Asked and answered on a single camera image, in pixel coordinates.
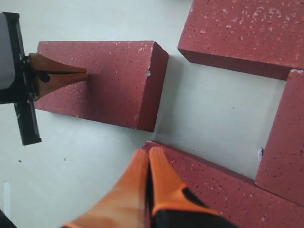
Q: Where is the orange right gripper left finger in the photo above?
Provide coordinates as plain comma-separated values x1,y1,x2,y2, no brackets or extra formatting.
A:
62,149,149,228

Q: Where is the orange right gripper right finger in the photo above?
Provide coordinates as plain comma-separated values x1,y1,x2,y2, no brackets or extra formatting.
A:
149,146,221,228

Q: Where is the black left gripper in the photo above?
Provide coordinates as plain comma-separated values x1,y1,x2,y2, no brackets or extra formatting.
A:
0,12,88,145

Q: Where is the red brick moved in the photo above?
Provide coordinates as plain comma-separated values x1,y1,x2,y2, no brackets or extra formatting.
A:
35,41,169,132

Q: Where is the red brick front row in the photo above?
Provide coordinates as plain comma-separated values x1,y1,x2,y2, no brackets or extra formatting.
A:
143,141,304,228

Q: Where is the red brick second row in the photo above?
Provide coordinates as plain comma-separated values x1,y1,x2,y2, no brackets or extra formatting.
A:
255,69,304,206

